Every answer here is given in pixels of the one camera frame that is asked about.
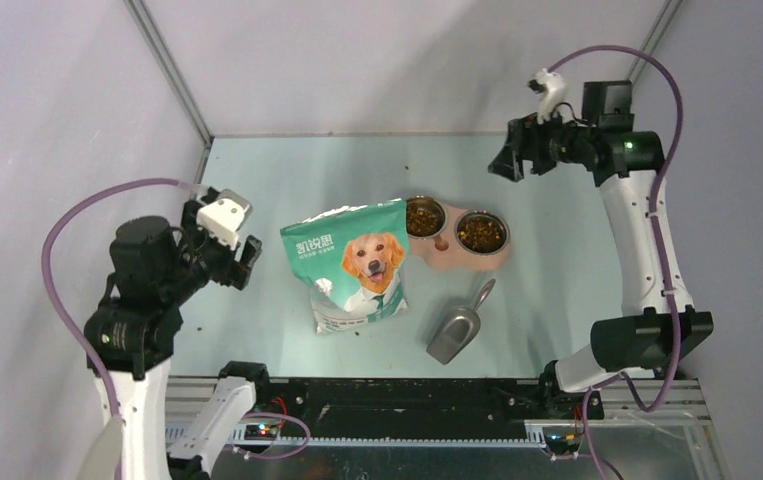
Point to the steel bowl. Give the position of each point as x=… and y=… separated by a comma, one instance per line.
x=460, y=222
x=425, y=201

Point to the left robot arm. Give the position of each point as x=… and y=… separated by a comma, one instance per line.
x=158, y=268

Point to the steel bowl right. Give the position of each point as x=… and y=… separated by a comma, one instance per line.
x=460, y=222

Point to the pink double bowl stand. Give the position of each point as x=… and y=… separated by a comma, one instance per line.
x=477, y=240

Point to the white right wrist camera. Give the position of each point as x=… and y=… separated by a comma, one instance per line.
x=551, y=89

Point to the green pet food bag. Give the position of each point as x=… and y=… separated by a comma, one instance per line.
x=350, y=259

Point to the metal food scoop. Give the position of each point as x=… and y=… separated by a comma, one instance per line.
x=458, y=326

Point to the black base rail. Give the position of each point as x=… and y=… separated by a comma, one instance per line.
x=424, y=409

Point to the kibble in bowl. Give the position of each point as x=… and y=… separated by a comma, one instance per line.
x=482, y=233
x=423, y=222

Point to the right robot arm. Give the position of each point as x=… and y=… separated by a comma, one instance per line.
x=659, y=324

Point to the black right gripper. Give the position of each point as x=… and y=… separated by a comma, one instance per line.
x=525, y=139

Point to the kibble in right bowl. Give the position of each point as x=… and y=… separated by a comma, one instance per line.
x=482, y=233

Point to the kibble in left bowl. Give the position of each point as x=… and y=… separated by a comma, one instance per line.
x=423, y=222

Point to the steel bowl left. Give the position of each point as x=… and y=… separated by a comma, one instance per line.
x=425, y=201

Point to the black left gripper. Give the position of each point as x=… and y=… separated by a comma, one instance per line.
x=234, y=268

